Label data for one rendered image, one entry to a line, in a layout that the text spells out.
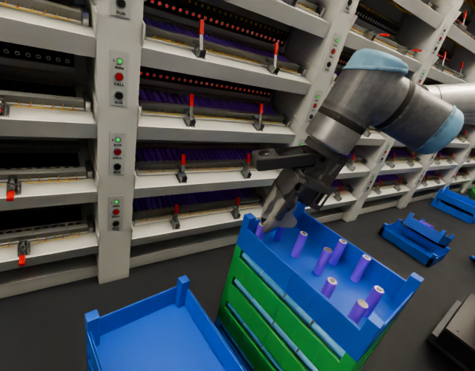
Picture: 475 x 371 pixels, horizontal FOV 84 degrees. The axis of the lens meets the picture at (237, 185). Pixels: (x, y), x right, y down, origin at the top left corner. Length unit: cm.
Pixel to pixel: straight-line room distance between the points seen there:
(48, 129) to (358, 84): 66
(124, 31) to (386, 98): 56
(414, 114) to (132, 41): 60
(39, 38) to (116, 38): 14
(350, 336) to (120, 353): 40
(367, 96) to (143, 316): 60
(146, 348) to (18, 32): 65
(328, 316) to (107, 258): 71
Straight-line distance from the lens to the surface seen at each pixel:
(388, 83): 50
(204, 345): 63
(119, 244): 95
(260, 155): 48
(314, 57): 109
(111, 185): 83
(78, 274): 106
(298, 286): 51
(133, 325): 64
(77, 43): 72
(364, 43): 124
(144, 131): 78
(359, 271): 63
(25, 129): 76
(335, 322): 50
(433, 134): 55
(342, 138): 49
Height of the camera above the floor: 77
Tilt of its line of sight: 25 degrees down
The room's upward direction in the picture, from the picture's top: 14 degrees clockwise
